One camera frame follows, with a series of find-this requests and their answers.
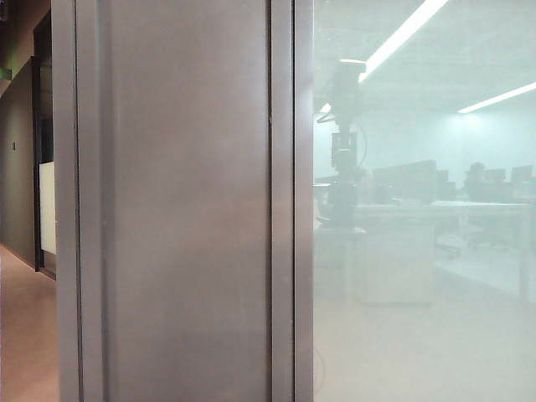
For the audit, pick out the white frosted door glass strip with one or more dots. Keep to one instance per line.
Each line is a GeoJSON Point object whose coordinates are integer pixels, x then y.
{"type": "Point", "coordinates": [47, 209]}

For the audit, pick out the grey metal door frame pillar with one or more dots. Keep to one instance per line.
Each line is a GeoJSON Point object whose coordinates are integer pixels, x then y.
{"type": "Point", "coordinates": [184, 209]}

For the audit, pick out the frosted glass wall panel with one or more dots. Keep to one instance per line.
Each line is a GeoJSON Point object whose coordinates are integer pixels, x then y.
{"type": "Point", "coordinates": [419, 293]}

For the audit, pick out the black corridor door frame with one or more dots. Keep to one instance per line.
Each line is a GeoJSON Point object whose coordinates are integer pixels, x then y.
{"type": "Point", "coordinates": [37, 167]}

